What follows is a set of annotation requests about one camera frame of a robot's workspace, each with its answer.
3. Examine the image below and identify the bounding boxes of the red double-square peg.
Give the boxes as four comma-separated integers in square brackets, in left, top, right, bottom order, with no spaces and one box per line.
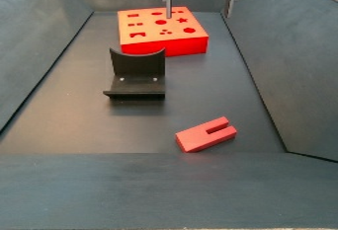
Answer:
[175,116,238,153]

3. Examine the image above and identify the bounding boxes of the red shape-sorter board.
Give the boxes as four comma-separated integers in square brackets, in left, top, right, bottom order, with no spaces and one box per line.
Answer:
[118,7,209,56]

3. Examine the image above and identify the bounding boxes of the black curved holder stand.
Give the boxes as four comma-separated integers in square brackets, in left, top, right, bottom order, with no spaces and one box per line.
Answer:
[103,49,166,99]

